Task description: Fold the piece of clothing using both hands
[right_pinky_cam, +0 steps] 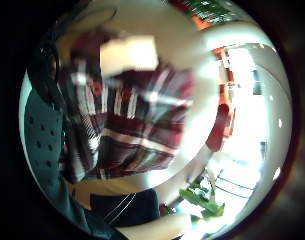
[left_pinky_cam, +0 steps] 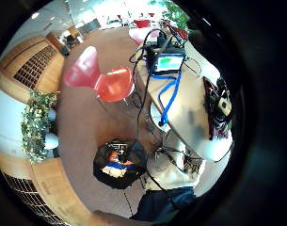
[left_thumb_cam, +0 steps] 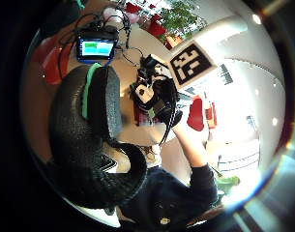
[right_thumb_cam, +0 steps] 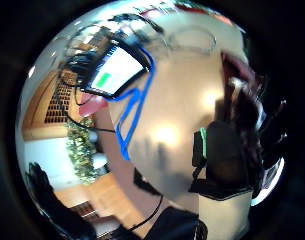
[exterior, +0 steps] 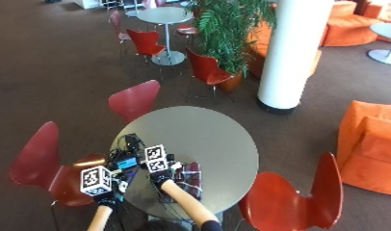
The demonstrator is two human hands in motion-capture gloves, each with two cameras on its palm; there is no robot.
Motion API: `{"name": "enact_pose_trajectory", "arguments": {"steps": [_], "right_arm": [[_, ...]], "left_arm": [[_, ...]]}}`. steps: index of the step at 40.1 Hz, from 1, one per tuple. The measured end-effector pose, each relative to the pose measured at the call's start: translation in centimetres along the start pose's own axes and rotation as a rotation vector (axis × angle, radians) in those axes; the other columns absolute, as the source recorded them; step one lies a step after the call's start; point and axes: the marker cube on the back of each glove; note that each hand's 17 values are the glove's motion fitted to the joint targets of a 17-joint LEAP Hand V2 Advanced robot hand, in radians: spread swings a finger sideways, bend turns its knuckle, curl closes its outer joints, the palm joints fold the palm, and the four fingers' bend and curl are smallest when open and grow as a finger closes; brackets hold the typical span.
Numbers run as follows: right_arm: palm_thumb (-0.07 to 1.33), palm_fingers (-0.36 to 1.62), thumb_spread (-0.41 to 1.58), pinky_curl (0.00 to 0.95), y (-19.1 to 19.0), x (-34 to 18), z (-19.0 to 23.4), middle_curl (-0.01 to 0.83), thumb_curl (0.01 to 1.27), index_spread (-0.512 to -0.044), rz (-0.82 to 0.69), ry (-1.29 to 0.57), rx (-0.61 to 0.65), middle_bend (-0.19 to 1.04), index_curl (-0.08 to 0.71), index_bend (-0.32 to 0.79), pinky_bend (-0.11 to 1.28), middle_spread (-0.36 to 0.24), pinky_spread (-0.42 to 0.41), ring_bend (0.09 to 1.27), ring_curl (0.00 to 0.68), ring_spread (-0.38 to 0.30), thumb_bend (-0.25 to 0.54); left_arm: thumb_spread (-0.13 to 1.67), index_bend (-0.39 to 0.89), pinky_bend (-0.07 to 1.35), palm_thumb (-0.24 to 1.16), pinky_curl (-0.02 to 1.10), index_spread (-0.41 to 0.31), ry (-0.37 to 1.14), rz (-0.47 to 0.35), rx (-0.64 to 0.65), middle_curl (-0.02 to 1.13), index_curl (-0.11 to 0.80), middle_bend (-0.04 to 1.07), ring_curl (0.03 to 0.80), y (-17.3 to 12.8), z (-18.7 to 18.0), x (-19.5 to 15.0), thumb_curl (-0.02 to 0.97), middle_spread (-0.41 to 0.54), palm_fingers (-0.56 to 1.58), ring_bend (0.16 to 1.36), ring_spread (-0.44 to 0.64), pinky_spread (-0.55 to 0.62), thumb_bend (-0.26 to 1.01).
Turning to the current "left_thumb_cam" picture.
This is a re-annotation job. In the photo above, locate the red chair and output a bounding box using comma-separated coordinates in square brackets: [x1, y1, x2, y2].
[186, 96, 207, 132]

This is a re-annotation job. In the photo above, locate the the person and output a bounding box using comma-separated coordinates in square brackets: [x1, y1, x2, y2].
[116, 119, 226, 232]

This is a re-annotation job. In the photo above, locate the white cube with black markers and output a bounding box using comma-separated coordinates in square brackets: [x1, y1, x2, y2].
[167, 41, 218, 91]

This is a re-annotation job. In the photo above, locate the tablet with lit screen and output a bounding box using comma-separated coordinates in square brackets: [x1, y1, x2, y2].
[75, 30, 119, 65]

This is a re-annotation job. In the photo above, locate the green leafy plant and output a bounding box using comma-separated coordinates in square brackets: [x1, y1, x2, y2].
[158, 0, 209, 41]

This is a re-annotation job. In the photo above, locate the small green plant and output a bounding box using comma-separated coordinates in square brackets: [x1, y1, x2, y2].
[216, 175, 242, 196]

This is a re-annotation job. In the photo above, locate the thin black glove cable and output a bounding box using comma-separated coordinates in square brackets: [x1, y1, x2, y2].
[158, 110, 179, 147]

